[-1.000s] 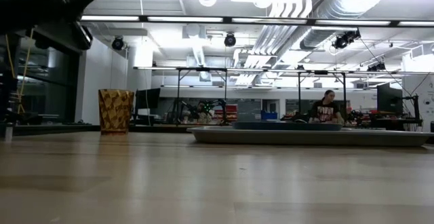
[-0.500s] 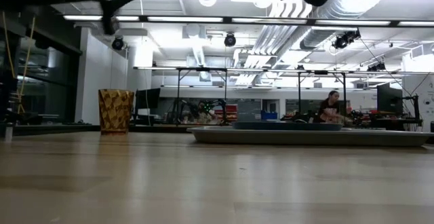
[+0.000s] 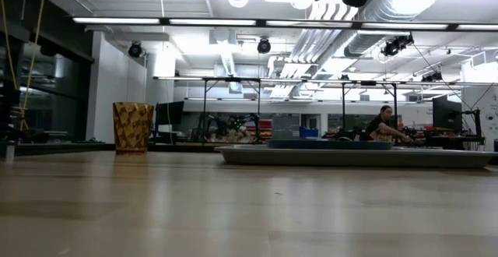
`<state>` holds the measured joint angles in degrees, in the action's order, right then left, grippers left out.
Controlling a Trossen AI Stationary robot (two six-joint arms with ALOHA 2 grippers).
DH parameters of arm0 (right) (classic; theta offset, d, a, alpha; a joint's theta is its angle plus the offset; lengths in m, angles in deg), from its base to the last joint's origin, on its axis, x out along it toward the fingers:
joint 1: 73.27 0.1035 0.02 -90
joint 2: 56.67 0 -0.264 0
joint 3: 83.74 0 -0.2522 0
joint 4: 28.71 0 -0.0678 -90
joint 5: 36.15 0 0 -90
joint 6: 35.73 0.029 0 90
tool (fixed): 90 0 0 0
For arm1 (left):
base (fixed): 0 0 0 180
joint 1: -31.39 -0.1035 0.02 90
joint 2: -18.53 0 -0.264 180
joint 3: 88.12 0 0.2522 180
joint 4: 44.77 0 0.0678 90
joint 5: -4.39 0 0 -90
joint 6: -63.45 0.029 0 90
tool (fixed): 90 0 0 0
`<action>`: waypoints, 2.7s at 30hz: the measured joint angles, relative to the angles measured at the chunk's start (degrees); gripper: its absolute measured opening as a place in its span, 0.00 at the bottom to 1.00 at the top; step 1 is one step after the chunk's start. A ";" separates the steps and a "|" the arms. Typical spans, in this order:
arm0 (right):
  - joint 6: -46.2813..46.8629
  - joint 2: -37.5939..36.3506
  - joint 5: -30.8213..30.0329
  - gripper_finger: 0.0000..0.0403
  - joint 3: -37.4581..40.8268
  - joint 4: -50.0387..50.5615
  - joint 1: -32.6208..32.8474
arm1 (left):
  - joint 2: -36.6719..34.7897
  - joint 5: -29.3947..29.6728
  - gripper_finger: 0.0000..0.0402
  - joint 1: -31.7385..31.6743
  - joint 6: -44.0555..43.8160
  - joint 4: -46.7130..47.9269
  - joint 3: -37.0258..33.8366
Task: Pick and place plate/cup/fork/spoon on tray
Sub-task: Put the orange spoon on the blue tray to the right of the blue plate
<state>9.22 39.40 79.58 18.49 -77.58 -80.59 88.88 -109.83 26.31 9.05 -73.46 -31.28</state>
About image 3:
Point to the grey plastic tray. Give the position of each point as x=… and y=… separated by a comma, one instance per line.
x=350, y=159

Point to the black ceiling camera cluster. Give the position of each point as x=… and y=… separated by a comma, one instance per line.
x=397, y=44

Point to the person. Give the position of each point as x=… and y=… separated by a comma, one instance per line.
x=375, y=126

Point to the black aluminium table frame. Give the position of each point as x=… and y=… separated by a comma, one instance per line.
x=260, y=23

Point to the large black monitor on arm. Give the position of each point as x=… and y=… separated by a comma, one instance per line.
x=446, y=113

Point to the black background robot arm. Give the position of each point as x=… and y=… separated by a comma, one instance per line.
x=243, y=121

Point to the blue storage bin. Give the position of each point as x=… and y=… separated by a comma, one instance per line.
x=309, y=133

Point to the black background workstation frame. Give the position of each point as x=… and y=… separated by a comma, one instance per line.
x=395, y=109
x=204, y=109

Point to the black ceiling spotlight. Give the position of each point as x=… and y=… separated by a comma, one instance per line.
x=264, y=46
x=135, y=50

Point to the black computer monitor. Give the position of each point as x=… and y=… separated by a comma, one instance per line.
x=169, y=113

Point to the amber faceted plastic cup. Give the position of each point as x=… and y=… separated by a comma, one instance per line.
x=132, y=128

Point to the dark blue round plate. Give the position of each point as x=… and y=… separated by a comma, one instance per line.
x=330, y=145

